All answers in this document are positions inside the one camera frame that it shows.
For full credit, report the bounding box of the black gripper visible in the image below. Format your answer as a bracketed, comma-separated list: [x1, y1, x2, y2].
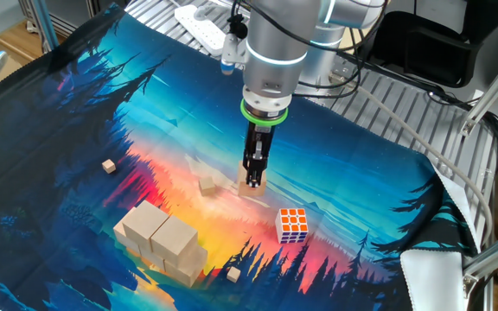
[243, 120, 275, 190]

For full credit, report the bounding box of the large wooden cube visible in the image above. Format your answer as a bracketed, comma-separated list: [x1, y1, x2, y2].
[236, 160, 268, 198]
[122, 200, 170, 251]
[150, 214, 199, 267]
[163, 244, 209, 289]
[138, 245, 167, 272]
[112, 206, 142, 256]

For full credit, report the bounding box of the Rubik's cube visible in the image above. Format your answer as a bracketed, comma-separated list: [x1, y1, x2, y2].
[274, 207, 310, 245]

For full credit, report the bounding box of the forest sunset printed cloth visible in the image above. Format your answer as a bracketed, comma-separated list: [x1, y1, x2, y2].
[0, 2, 486, 311]

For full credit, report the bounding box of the white flat device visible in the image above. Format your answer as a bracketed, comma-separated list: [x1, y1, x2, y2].
[174, 3, 228, 56]

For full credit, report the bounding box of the black office chair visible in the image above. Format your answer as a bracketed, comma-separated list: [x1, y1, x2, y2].
[368, 9, 486, 89]

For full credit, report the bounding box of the aluminium extrusion rack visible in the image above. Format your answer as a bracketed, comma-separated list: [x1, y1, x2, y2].
[17, 0, 125, 53]

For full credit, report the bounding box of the green flange ring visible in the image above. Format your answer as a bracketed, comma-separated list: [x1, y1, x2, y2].
[239, 98, 289, 127]

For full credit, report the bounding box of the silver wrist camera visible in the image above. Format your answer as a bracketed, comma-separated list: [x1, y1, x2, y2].
[220, 32, 250, 77]

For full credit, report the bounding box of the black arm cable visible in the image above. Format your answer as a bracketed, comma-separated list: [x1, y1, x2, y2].
[227, 0, 391, 100]

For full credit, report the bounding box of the gray base cable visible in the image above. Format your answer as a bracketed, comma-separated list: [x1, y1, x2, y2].
[329, 72, 495, 250]

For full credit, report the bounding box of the aluminium frame bar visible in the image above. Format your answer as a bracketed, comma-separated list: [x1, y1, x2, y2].
[462, 224, 498, 299]
[459, 50, 498, 138]

